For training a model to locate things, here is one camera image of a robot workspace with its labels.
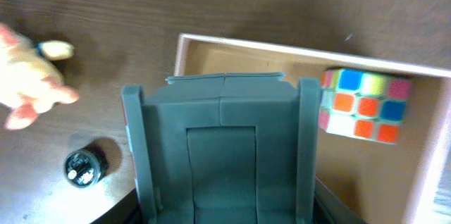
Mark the yellow plush duck toy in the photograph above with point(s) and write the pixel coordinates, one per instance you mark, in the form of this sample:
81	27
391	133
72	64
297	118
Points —
30	83

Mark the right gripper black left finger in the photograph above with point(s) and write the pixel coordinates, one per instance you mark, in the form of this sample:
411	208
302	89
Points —
126	211

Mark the black round lid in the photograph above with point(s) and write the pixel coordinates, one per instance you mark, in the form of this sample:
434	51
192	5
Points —
85	167

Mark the colourful puzzle cube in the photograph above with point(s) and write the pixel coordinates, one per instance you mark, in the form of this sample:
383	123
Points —
363	105

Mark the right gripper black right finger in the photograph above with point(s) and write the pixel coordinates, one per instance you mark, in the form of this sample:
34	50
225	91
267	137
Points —
328	209

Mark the yellow grey toy dump truck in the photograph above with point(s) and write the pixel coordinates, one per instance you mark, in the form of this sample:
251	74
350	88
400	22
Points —
224	148

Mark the white cardboard box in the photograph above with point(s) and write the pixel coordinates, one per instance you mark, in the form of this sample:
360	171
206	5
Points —
408	182

